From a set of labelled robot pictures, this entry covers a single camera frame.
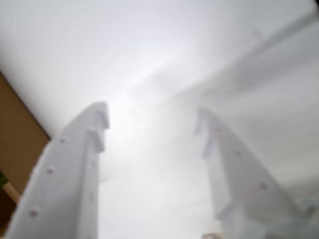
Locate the brown cardboard box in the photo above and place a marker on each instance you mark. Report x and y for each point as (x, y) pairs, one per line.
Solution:
(20, 129)

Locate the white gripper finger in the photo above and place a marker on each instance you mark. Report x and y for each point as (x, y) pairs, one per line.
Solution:
(64, 186)
(231, 174)

